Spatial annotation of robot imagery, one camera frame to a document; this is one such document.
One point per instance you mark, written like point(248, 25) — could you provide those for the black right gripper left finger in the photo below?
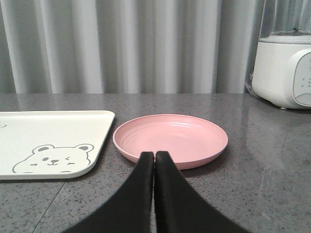
point(129, 209)

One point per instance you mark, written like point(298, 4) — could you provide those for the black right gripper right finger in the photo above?
point(179, 208)

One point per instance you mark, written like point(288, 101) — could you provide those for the pink round plate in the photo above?
point(191, 141)

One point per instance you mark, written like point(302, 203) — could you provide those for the cream bear tray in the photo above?
point(38, 145)

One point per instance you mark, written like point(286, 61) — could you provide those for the white blender appliance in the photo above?
point(282, 70)

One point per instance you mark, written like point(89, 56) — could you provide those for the grey white curtain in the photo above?
point(127, 46)

